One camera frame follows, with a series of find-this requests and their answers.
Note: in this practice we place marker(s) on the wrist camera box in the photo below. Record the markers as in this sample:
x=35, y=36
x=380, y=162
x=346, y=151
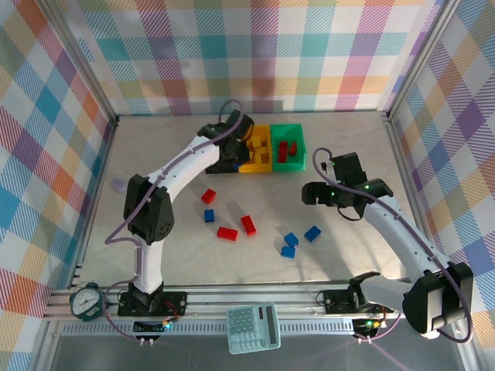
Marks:
x=239, y=121
x=350, y=168

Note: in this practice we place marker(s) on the white printed tag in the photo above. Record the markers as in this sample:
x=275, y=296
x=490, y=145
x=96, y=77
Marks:
x=429, y=336

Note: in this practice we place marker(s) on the aluminium frame rail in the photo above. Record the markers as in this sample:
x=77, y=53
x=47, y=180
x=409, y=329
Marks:
x=251, y=297

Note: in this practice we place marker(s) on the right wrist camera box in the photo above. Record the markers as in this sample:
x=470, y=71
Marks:
x=350, y=168

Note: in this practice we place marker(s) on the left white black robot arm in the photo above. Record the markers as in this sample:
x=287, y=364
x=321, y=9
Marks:
x=185, y=162

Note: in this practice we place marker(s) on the black controller board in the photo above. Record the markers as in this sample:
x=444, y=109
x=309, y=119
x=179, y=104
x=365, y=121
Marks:
x=367, y=325
x=149, y=327

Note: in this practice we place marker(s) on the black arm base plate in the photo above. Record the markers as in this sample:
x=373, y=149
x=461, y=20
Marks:
x=336, y=301
x=174, y=303

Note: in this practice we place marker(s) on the teal alarm clock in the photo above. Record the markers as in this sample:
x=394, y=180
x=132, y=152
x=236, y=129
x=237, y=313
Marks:
x=84, y=302

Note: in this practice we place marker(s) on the green plastic bin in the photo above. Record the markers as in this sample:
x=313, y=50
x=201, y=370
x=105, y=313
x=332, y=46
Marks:
x=286, y=133

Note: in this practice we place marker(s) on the light blue calculator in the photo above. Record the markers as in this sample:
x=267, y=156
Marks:
x=253, y=328

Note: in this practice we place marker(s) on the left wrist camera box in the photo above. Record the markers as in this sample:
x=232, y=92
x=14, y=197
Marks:
x=239, y=121

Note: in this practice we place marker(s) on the yellow plastic bin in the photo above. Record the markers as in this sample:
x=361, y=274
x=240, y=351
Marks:
x=257, y=167

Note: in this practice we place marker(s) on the plaid backdrop panel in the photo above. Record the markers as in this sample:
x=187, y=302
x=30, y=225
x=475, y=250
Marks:
x=31, y=154
x=464, y=135
x=247, y=58

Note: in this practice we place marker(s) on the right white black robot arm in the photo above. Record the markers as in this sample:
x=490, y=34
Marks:
x=402, y=235

